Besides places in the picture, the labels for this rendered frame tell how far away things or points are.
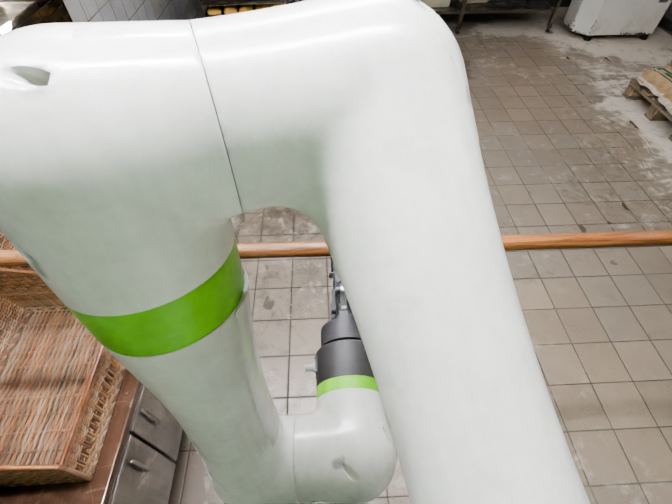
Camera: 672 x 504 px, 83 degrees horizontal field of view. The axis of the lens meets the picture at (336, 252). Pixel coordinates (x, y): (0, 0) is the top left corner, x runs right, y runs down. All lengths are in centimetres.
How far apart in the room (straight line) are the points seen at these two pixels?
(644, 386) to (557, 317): 45
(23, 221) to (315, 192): 14
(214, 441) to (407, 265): 28
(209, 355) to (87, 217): 14
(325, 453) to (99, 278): 35
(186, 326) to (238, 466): 23
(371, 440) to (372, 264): 33
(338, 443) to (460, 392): 31
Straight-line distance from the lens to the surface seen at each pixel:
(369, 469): 51
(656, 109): 425
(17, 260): 89
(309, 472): 51
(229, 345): 31
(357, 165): 20
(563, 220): 285
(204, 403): 35
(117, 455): 133
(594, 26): 552
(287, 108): 20
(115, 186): 20
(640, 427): 223
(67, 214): 21
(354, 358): 55
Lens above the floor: 174
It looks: 50 degrees down
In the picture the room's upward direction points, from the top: straight up
